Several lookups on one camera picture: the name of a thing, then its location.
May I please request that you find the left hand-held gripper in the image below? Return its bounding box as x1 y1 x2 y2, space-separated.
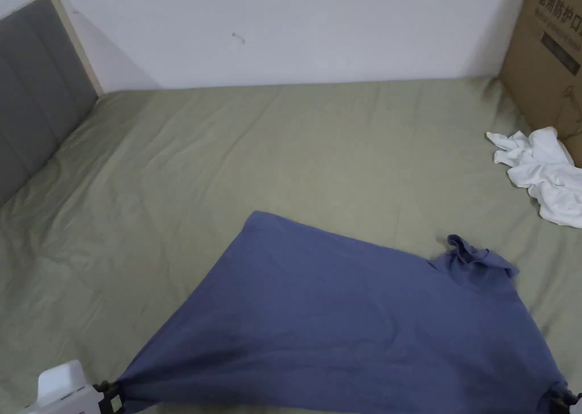
28 360 123 414

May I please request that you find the dark blue shirt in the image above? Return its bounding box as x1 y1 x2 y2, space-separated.
111 211 570 407

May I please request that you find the white cloth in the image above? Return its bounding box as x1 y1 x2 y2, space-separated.
486 127 582 228

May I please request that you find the bed with pale green sheet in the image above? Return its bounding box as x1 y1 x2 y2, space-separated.
0 77 582 414

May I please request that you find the grey padded headboard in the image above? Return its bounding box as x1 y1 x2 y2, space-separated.
0 0 105 206

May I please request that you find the brown cardboard carton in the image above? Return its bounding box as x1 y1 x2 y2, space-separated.
499 0 582 169

